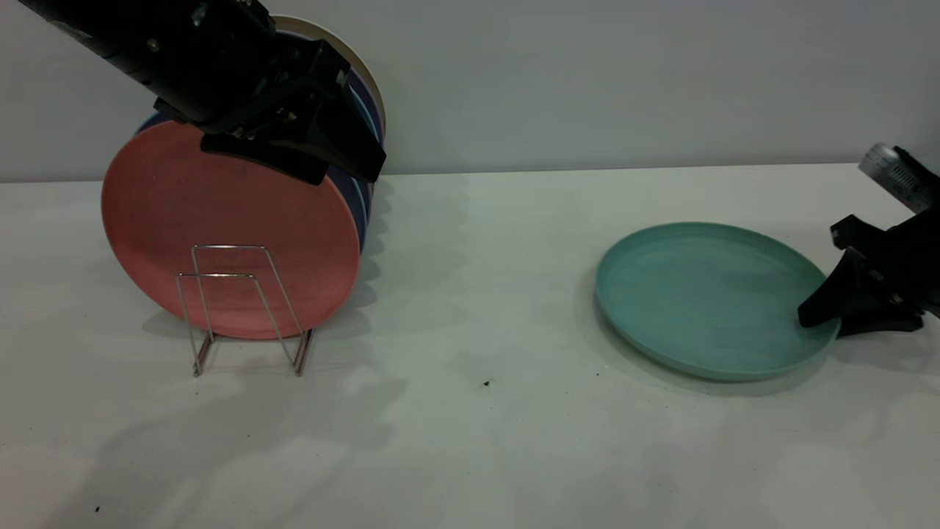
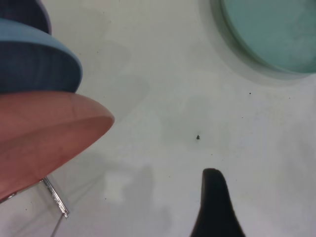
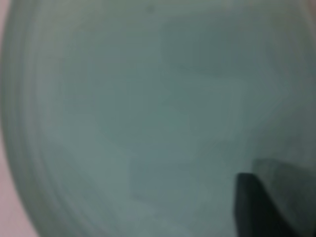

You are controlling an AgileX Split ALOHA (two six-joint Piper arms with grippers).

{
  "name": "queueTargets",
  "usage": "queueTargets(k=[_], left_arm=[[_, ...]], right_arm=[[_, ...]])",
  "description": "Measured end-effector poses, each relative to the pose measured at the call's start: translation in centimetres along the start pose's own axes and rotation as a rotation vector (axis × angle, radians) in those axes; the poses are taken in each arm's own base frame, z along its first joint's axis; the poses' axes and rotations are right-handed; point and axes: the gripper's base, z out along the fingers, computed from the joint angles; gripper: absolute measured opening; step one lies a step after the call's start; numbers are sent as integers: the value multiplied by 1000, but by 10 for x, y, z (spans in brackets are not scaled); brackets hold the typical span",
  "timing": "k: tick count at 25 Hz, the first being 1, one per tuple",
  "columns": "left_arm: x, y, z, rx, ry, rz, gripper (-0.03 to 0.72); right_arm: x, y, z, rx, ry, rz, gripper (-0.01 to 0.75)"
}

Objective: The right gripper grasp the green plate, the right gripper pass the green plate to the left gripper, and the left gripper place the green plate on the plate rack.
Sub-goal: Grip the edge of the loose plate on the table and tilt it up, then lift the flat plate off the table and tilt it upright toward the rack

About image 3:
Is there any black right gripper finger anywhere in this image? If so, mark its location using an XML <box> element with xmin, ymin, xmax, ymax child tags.
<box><xmin>233</xmin><ymin>172</ymin><xmax>301</xmax><ymax>237</ymax></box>

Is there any green round plate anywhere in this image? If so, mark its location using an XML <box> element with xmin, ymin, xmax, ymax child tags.
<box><xmin>0</xmin><ymin>0</ymin><xmax>316</xmax><ymax>237</ymax></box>

